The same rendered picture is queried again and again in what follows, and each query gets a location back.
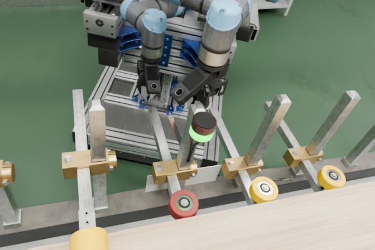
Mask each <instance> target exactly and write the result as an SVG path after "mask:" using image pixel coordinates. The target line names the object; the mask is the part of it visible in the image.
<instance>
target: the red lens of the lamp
mask: <svg viewBox="0 0 375 250"><path fill-rule="evenodd" d="M197 113H200V112H197ZM197 113H195V114H194V116H193V119H192V122H191V127H192V129H193V131H194V132H195V133H197V134H199V135H202V136H208V135H210V134H212V133H213V132H214V130H215V127H216V125H217V120H216V118H215V117H214V116H213V117H214V118H215V126H214V127H212V128H209V129H205V128H201V127H199V126H197V125H196V123H195V122H194V117H195V115H196V114H197ZM206 113H208V112H206ZM211 115H212V114H211Z"/></svg>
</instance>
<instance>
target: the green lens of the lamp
mask: <svg viewBox="0 0 375 250"><path fill-rule="evenodd" d="M189 133H190V135H191V137H192V138H193V139H194V140H196V141H199V142H207V141H209V140H210V139H211V138H212V136H213V133H212V134H210V135H208V136H201V135H199V134H197V133H195V132H194V131H193V129H192V127H191V126H190V130H189Z"/></svg>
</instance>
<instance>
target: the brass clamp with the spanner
mask: <svg viewBox="0 0 375 250"><path fill-rule="evenodd" d="M158 164H161V165H162V168H163V169H162V171H157V170H156V166H157V165H158ZM151 172H152V177H153V181H154V184H155V185H157V184H164V183H166V179H167V176H172V175H177V179H178V181H181V180H188V179H190V177H195V176H196V175H197V173H198V168H197V164H196V162H195V161H194V160H192V162H191V166H190V169H186V170H179V169H178V166H177V163H176V160H168V161H160V162H153V164H152V171H151Z"/></svg>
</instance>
